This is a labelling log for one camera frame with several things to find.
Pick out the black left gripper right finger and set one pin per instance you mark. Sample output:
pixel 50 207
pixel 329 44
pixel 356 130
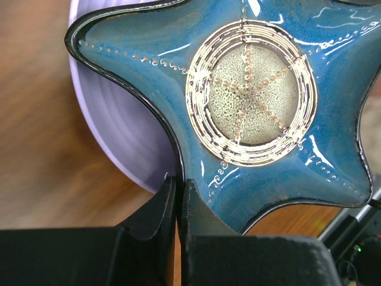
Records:
pixel 214 254

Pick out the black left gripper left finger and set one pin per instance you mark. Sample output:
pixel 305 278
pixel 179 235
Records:
pixel 137 251

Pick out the blue star-shaped dish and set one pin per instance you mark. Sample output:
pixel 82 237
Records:
pixel 261 99

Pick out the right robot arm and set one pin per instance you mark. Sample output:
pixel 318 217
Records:
pixel 353 239

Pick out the lavender plate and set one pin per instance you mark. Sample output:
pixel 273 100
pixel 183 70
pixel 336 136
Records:
pixel 119 119

